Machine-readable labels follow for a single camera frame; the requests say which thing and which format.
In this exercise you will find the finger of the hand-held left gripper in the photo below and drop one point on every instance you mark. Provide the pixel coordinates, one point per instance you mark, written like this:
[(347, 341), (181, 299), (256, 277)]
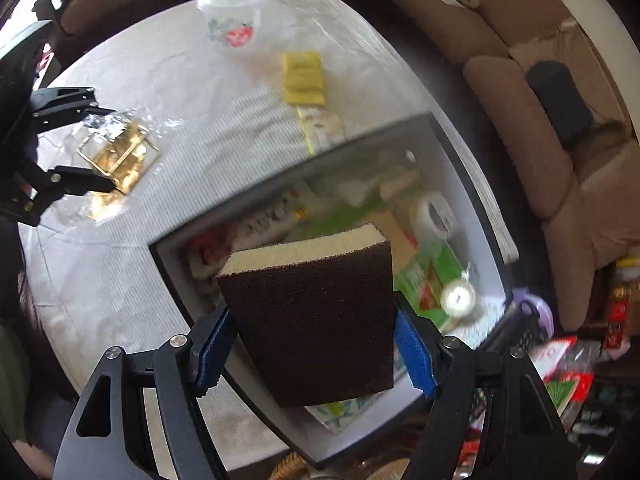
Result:
[(65, 102), (75, 180)]

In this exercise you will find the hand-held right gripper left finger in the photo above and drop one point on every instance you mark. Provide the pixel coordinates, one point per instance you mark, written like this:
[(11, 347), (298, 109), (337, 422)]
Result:
[(212, 355)]

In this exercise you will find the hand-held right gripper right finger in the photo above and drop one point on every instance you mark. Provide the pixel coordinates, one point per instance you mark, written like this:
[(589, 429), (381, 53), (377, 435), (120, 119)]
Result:
[(415, 355)]

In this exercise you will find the clear plastic bag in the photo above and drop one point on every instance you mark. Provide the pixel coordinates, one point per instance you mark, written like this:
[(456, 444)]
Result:
[(120, 155)]

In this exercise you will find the small clear tape roll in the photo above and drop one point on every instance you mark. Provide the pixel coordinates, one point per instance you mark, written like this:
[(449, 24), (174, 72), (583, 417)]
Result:
[(457, 297)]

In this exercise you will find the brown scouring sponge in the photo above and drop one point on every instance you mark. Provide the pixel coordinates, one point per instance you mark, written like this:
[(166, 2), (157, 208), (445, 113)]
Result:
[(310, 320)]

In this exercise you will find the black storage box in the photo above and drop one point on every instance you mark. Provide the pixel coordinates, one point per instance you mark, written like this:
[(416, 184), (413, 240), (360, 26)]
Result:
[(445, 150)]

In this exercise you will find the white cloth covered desktop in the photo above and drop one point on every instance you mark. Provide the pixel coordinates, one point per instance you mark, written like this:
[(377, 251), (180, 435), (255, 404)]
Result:
[(200, 110)]

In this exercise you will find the green snack packet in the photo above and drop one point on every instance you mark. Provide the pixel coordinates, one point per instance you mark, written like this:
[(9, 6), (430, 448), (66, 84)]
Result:
[(425, 275)]

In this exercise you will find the leaf patterned snack packet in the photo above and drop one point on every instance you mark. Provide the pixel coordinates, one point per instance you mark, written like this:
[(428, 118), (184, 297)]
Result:
[(345, 410)]

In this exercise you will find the black mesh basket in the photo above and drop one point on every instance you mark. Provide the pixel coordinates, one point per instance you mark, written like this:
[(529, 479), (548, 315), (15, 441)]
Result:
[(525, 342)]

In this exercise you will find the purple plastic object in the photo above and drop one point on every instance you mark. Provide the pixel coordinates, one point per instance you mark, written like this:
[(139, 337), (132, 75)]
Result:
[(537, 310)]

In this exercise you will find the white tape roll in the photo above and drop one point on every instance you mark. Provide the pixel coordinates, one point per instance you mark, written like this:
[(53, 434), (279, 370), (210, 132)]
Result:
[(420, 220)]

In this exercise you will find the woven basket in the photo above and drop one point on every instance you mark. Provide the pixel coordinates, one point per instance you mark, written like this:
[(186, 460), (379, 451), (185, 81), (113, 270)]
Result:
[(290, 467)]

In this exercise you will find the red snack bag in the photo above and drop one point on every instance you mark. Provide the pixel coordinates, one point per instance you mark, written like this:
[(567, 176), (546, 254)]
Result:
[(555, 355)]

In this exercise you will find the green label snack bag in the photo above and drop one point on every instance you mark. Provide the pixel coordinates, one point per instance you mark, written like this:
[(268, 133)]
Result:
[(562, 390)]

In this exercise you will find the clear plastic lidded cup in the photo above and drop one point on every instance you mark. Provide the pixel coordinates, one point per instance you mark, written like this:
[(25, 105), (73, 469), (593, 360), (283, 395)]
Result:
[(235, 15)]

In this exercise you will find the person's green garment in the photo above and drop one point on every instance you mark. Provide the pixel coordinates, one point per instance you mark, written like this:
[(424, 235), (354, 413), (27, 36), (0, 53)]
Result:
[(10, 380)]

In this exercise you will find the red gift box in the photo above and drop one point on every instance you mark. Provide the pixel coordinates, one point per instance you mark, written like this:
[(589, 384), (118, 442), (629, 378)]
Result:
[(617, 310)]

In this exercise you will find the yellow sponge pieces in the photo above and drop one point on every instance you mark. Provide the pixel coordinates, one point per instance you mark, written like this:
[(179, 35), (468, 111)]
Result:
[(302, 79)]

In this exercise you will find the yellow sachet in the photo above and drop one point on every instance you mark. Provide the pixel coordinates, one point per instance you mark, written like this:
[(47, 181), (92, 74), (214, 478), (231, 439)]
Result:
[(304, 96), (300, 60)]

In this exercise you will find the pale patterned sachet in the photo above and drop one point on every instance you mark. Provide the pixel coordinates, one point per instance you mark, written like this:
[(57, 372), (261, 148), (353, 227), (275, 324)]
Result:
[(320, 127)]

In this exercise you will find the beige sofa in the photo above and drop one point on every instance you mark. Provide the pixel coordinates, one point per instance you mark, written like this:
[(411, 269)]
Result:
[(500, 105)]

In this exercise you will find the black cushion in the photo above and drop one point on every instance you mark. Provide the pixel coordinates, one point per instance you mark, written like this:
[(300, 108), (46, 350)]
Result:
[(560, 100)]

